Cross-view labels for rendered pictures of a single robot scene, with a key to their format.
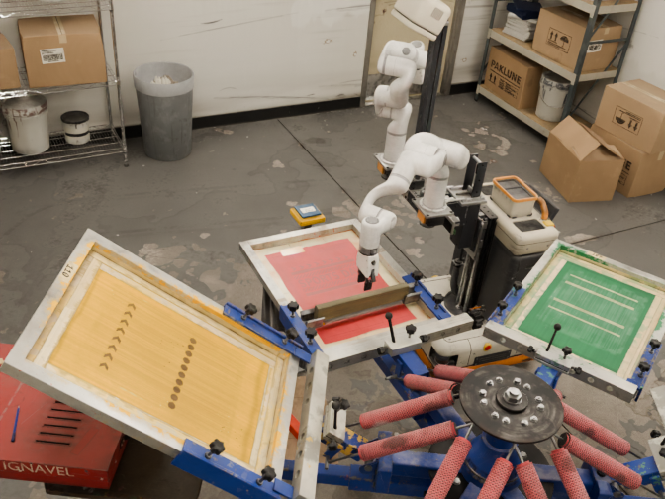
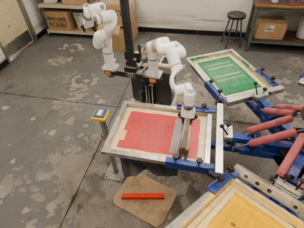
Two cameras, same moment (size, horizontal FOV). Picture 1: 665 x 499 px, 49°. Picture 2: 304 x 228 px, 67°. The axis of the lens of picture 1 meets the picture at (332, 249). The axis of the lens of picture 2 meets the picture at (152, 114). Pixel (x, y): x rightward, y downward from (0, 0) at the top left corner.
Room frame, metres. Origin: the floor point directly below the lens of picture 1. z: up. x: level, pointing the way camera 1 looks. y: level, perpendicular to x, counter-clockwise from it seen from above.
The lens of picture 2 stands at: (1.61, 0.89, 2.36)
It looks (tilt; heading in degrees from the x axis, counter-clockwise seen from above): 44 degrees down; 314
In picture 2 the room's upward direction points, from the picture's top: 3 degrees counter-clockwise
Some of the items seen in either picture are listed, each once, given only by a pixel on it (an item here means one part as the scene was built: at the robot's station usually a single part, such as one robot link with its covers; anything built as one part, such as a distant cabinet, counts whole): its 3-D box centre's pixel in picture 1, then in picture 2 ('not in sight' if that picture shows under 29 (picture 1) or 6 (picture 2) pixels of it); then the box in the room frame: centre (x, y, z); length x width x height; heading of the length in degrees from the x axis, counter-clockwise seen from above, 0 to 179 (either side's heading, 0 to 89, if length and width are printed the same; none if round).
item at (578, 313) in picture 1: (585, 311); (237, 73); (2.27, -1.01, 1.05); 1.08 x 0.61 x 0.23; 149
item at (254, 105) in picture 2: not in sight; (250, 104); (2.03, -0.87, 0.90); 1.24 x 0.06 x 0.06; 149
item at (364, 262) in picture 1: (367, 259); (187, 111); (2.24, -0.13, 1.23); 0.10 x 0.07 x 0.11; 28
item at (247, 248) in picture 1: (337, 282); (160, 130); (2.41, -0.04, 0.97); 0.79 x 0.58 x 0.04; 29
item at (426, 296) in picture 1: (425, 301); (193, 111); (2.34, -0.40, 0.98); 0.30 x 0.05 x 0.07; 29
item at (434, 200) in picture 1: (437, 190); (153, 64); (2.84, -0.44, 1.21); 0.16 x 0.13 x 0.15; 113
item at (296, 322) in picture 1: (301, 334); (186, 164); (2.07, 0.09, 0.98); 0.30 x 0.05 x 0.07; 29
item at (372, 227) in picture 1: (377, 227); (187, 93); (2.27, -0.16, 1.36); 0.15 x 0.10 x 0.11; 153
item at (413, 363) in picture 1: (409, 362); (235, 137); (1.92, -0.31, 1.02); 0.17 x 0.06 x 0.05; 29
